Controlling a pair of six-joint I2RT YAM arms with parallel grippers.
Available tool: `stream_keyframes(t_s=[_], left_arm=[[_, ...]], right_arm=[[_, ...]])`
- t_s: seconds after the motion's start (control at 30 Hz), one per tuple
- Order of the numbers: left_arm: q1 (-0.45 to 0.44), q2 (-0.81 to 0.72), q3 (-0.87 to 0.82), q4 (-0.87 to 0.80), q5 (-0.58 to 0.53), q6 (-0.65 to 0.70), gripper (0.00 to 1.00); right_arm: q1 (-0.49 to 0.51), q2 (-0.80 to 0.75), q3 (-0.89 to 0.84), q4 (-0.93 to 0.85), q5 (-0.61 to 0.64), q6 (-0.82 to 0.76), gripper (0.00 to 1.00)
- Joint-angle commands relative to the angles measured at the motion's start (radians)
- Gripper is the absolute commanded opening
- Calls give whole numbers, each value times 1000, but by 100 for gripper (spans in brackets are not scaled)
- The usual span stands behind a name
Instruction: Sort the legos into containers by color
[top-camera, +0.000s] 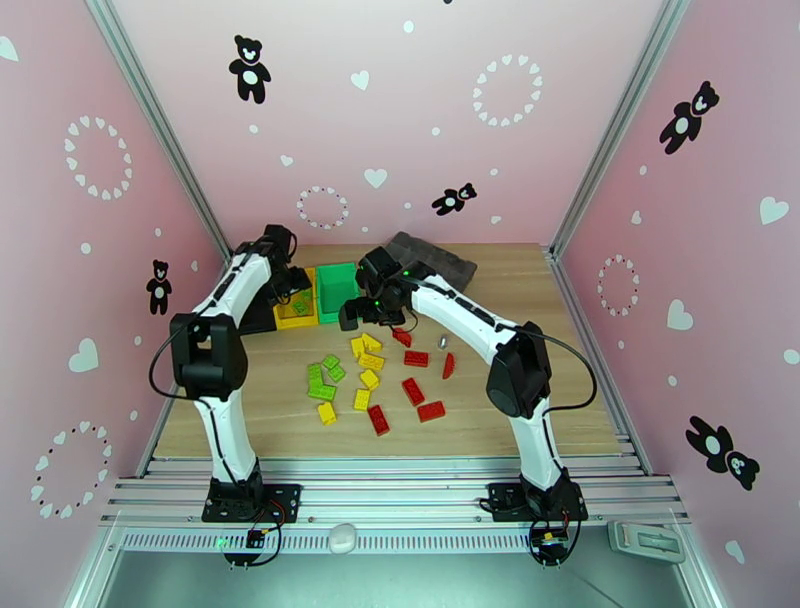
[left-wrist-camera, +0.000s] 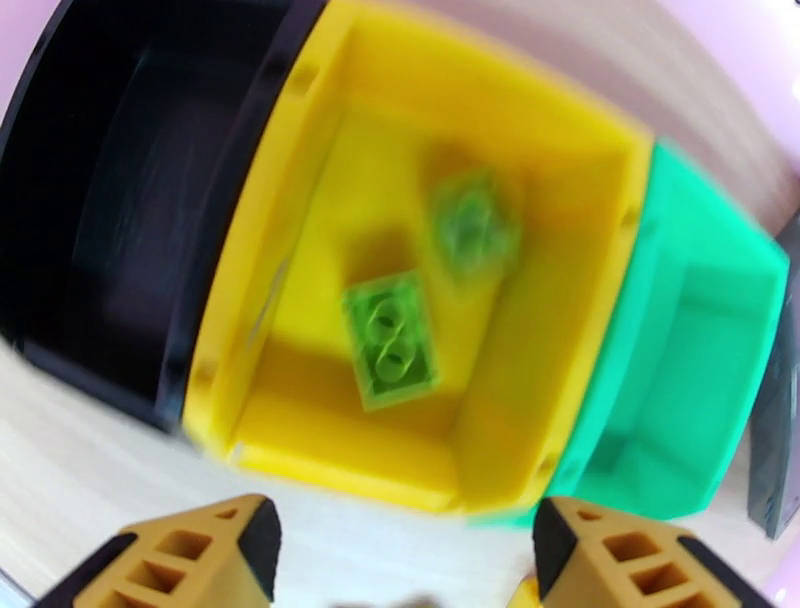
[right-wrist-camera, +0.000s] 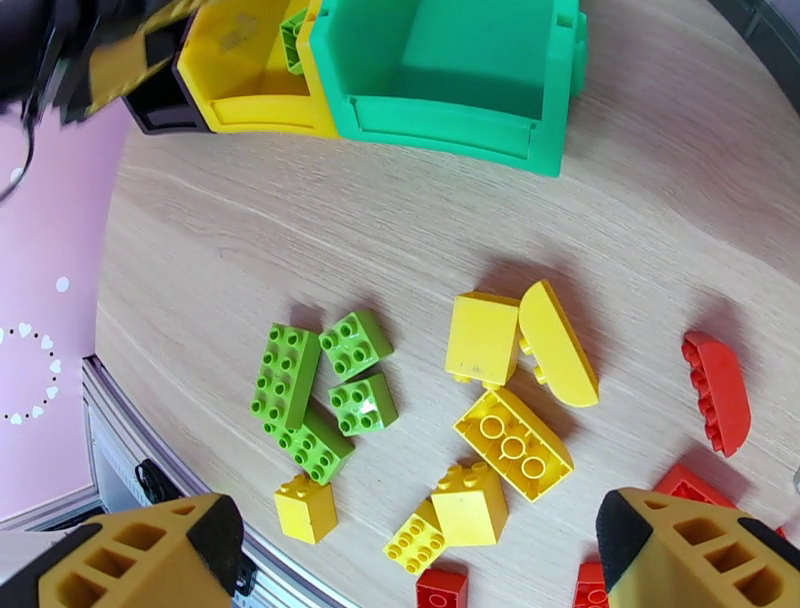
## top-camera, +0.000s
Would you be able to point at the yellow power connector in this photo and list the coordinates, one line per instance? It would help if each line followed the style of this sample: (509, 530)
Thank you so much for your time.
(551, 537)

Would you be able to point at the grey compartment organizer tray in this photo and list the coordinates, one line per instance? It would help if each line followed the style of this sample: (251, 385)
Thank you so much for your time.
(444, 262)

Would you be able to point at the aluminium frame post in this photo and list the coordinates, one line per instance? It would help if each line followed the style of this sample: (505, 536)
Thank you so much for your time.
(615, 125)
(162, 125)

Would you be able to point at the perforated metal strip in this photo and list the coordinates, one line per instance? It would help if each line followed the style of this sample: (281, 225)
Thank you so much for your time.
(406, 542)

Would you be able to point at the grey plastic device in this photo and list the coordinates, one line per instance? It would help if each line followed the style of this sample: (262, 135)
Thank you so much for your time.
(647, 542)

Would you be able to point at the white oval object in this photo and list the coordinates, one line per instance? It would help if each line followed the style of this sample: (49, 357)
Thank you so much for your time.
(342, 537)

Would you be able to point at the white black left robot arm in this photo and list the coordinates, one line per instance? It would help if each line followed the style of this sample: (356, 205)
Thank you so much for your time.
(237, 281)

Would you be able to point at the yellow lego brick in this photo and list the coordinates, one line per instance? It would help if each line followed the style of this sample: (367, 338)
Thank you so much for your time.
(357, 345)
(371, 361)
(362, 399)
(369, 379)
(372, 342)
(327, 413)

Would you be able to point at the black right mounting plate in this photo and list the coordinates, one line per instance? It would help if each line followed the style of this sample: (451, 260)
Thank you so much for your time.
(500, 497)

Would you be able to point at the small black circuit board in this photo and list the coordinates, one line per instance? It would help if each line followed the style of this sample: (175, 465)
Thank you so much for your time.
(255, 538)

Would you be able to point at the black mounting plate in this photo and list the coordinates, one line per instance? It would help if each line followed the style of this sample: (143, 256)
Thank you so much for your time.
(285, 497)
(500, 497)

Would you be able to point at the black plastic bin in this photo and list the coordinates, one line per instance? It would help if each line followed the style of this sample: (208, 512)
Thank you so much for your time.
(253, 319)

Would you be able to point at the red lego brick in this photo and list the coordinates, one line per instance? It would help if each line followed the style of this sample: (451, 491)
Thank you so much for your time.
(378, 420)
(431, 410)
(416, 358)
(402, 337)
(412, 391)

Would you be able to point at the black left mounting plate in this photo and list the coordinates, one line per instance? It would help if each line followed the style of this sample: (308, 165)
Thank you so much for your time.
(285, 497)

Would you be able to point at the green lego brick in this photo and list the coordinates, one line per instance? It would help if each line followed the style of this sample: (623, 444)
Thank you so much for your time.
(301, 306)
(315, 374)
(330, 361)
(336, 373)
(322, 392)

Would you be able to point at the yellow plastic bin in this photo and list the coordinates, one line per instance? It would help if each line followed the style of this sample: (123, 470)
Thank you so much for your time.
(294, 323)

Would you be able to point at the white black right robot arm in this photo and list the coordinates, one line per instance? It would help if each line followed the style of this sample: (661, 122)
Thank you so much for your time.
(462, 312)

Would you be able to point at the green plastic bin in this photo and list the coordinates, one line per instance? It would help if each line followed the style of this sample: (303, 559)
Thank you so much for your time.
(334, 290)

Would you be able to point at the aluminium rail platform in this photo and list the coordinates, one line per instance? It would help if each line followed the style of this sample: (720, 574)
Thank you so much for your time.
(387, 494)

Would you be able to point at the red curved lego piece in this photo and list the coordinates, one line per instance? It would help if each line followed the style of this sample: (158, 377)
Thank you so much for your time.
(448, 366)

